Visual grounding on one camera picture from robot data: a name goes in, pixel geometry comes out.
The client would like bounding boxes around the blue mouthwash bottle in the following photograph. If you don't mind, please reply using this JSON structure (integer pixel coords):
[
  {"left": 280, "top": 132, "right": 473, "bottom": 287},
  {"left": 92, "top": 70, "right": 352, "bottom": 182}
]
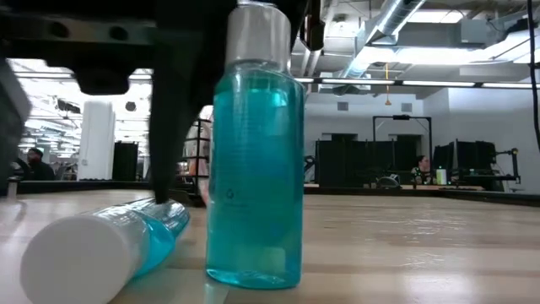
[
  {"left": 205, "top": 0, "right": 306, "bottom": 290},
  {"left": 19, "top": 197, "right": 192, "bottom": 304}
]

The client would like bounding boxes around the black gantry frame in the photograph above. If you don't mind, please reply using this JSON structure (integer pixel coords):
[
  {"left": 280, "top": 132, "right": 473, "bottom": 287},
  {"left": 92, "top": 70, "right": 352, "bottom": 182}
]
[{"left": 372, "top": 114, "right": 434, "bottom": 187}]

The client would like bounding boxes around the black wire basket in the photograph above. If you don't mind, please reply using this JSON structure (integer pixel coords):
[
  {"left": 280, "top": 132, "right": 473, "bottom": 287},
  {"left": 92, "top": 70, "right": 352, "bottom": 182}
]
[{"left": 170, "top": 117, "right": 214, "bottom": 209}]

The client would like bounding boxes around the person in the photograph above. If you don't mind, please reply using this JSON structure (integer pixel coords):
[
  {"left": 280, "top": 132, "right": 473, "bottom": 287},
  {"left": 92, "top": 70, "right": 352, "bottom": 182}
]
[
  {"left": 15, "top": 147, "right": 57, "bottom": 182},
  {"left": 411, "top": 155, "right": 435, "bottom": 187}
]

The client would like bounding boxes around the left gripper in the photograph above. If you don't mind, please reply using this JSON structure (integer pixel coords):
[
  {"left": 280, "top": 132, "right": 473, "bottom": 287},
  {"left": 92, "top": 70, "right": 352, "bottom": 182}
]
[{"left": 0, "top": 0, "right": 235, "bottom": 204}]

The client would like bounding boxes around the black hanging cable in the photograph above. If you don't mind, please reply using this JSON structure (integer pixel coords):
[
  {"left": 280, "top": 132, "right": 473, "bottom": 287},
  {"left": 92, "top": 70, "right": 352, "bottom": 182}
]
[{"left": 526, "top": 0, "right": 540, "bottom": 152}]

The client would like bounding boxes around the white column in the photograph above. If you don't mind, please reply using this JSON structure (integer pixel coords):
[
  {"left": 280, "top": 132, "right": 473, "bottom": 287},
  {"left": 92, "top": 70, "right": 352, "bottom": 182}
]
[{"left": 77, "top": 100, "right": 116, "bottom": 182}]

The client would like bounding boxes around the yellow hanging pendant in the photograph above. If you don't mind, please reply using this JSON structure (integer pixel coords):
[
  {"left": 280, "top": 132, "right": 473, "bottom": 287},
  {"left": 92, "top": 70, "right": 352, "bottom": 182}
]
[{"left": 384, "top": 62, "right": 392, "bottom": 106}]

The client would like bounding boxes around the black cabinet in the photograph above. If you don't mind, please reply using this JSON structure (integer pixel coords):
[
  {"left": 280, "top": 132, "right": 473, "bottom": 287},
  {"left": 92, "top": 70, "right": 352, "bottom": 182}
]
[{"left": 111, "top": 141, "right": 140, "bottom": 182}]

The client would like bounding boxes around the black background workstation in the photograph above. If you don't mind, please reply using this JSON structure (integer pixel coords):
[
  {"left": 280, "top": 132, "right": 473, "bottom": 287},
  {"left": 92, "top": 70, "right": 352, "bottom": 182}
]
[{"left": 432, "top": 140, "right": 522, "bottom": 192}]

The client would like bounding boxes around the black partition panel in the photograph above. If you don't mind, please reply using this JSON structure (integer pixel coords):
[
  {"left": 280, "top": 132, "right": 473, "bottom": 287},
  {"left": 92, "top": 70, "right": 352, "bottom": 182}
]
[{"left": 316, "top": 133, "right": 419, "bottom": 187}]

